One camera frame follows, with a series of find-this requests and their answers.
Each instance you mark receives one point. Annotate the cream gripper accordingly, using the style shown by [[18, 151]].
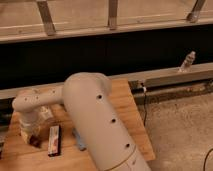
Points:
[[27, 130]]

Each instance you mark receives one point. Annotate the dark red pepper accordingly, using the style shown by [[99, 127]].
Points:
[[34, 141]]

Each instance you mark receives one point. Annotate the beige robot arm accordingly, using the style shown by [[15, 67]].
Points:
[[85, 97]]

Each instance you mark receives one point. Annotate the white plastic bottle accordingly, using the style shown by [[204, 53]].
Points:
[[46, 113]]

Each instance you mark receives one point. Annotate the black and white box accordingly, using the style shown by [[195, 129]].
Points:
[[54, 144]]

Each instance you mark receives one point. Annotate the wooden table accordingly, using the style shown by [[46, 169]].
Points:
[[18, 156]]

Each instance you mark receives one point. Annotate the blue sponge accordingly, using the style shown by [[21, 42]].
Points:
[[80, 144]]

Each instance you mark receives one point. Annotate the clear bottle on ledge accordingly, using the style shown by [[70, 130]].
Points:
[[188, 61]]

